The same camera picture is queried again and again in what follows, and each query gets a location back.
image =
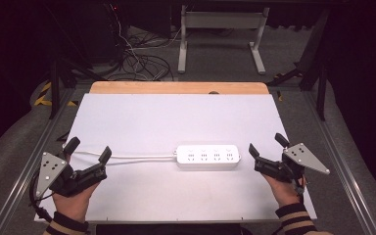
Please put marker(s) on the aluminium rail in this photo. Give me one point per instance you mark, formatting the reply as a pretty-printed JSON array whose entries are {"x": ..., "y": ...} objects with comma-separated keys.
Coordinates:
[
  {"x": 29, "y": 166},
  {"x": 342, "y": 166}
]

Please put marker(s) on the white power strip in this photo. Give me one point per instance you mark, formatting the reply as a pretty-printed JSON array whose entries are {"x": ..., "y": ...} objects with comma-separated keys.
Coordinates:
[{"x": 209, "y": 156}]

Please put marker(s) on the person's right hand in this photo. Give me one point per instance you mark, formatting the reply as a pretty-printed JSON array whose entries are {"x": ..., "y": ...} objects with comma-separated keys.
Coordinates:
[{"x": 284, "y": 194}]

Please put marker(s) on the dark equipment box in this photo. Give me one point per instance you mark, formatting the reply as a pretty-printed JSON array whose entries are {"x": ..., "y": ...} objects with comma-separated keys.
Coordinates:
[{"x": 106, "y": 32}]

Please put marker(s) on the black metal stand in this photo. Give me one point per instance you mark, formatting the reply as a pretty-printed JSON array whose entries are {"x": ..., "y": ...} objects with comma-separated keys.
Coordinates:
[
  {"x": 316, "y": 65},
  {"x": 55, "y": 88}
]

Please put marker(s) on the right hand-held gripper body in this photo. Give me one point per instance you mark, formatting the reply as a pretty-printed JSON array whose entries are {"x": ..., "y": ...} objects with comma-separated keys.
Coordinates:
[{"x": 302, "y": 158}]

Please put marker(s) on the person's left hand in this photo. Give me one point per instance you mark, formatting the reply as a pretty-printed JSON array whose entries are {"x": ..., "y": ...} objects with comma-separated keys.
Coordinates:
[{"x": 73, "y": 205}]

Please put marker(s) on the white metal table frame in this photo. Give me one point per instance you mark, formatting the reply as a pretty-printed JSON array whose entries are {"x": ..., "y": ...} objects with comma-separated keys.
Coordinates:
[{"x": 222, "y": 20}]

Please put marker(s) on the white board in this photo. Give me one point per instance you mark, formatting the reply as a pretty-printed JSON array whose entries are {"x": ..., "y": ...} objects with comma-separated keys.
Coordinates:
[{"x": 163, "y": 120}]

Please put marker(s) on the yellow black hazard tape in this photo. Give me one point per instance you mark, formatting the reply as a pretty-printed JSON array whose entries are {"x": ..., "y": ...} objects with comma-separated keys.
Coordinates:
[{"x": 42, "y": 98}]

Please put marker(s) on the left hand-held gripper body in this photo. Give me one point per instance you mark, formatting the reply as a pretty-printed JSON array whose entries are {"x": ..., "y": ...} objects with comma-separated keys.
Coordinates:
[{"x": 78, "y": 179}]

